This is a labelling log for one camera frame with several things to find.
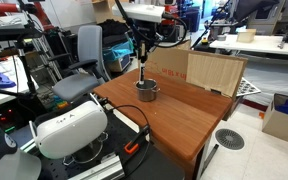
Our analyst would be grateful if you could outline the black and white marker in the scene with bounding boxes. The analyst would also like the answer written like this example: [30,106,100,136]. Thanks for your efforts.
[139,61,145,85]

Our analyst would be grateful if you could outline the wooden table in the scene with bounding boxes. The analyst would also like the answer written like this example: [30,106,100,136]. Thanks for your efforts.
[94,70,232,180]

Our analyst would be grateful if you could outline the round floor drain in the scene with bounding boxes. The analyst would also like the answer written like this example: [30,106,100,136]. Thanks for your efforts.
[215,129,245,150]

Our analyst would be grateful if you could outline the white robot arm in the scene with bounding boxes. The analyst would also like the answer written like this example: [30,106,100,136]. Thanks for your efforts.
[111,0,164,63]

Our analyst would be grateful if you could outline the black camera on tripod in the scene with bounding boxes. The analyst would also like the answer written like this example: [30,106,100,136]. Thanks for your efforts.
[0,25,42,98]

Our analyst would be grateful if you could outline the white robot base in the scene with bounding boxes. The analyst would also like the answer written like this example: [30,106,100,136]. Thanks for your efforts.
[0,116,42,180]

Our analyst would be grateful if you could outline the brown cardboard sheet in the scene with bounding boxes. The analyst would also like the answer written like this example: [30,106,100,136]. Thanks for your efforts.
[145,48,247,98]

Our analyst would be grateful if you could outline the white VR headset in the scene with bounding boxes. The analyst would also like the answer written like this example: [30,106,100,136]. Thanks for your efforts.
[29,101,108,159]

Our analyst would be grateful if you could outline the small steel pot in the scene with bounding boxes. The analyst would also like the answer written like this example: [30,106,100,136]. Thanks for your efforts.
[135,79,160,102]

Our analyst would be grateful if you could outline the black orange clamp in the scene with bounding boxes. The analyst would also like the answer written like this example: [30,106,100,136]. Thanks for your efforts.
[124,125,150,155]

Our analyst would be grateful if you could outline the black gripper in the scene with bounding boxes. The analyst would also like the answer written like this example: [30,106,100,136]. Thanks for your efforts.
[135,20,157,64]

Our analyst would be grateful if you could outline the cardboard box on floor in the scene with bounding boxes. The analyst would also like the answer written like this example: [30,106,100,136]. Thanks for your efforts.
[262,94,288,141]

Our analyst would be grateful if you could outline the aluminium rail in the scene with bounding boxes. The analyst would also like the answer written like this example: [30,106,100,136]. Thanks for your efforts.
[68,155,125,180]

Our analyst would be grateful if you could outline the grey office chair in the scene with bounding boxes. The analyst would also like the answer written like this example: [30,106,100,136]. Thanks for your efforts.
[52,25,111,102]

